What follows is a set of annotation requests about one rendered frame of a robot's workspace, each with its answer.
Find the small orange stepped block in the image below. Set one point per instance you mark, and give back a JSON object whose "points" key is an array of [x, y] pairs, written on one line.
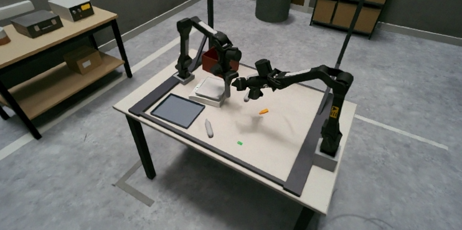
{"points": [[264, 111]]}

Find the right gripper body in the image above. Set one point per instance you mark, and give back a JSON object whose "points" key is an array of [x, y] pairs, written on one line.
{"points": [[229, 74]]}

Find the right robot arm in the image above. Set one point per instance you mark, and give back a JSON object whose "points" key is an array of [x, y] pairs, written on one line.
{"points": [[217, 38]]}

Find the red open box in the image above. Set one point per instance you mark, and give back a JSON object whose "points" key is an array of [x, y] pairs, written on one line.
{"points": [[210, 58]]}

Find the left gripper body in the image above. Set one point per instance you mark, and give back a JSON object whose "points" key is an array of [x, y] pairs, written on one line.
{"points": [[242, 84]]}

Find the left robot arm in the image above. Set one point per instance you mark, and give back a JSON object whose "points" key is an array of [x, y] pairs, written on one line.
{"points": [[331, 133]]}

